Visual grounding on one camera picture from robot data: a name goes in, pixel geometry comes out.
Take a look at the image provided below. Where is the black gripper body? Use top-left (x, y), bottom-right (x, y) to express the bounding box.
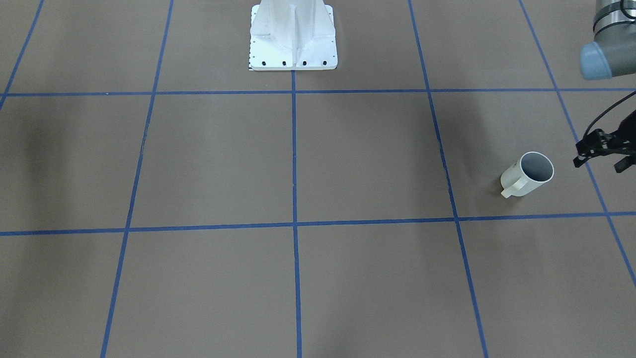
top-left (614, 110), bottom-right (636, 150)

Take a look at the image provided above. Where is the white HOME mug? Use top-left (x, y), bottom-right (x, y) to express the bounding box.
top-left (500, 151), bottom-right (555, 198)

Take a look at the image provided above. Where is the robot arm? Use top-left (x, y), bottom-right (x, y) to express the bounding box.
top-left (573, 0), bottom-right (636, 173)

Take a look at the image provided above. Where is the brown paper table cover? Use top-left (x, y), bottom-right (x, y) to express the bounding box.
top-left (1, 0), bottom-right (635, 358)

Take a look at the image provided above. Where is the white camera mast with base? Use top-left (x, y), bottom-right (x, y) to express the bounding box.
top-left (248, 0), bottom-right (338, 71)

